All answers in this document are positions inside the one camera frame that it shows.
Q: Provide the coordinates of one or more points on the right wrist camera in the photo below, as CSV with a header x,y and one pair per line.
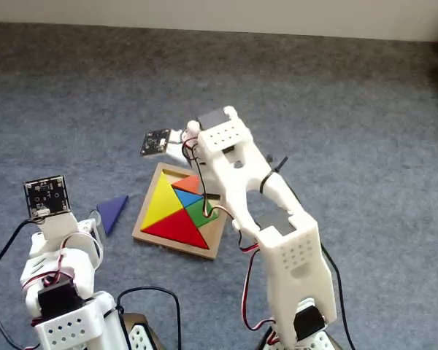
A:
x,y
154,143

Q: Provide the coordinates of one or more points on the blue small triangle piece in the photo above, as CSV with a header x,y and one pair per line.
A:
x,y
186,198

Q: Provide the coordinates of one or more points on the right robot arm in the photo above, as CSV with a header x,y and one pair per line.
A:
x,y
295,262

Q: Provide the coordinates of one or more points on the purple triangle piece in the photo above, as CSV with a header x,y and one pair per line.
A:
x,y
111,213

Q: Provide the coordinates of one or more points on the orange small triangle piece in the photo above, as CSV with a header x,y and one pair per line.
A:
x,y
190,185

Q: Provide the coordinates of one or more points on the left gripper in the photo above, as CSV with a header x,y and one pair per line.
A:
x,y
71,264

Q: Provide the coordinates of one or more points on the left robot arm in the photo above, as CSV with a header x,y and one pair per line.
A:
x,y
76,324

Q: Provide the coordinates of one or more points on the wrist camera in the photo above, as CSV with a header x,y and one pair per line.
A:
x,y
154,143
46,197

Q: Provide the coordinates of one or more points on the square wooden tray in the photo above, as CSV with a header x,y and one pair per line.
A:
x,y
212,241

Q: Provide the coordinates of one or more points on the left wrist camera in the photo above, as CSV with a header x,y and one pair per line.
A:
x,y
46,197

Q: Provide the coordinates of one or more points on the yellow large triangle piece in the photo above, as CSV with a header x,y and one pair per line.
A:
x,y
161,204

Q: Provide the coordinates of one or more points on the green tangram piece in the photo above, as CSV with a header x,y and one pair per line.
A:
x,y
197,216

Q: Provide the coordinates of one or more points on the red large triangle piece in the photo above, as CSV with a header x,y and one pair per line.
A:
x,y
180,229

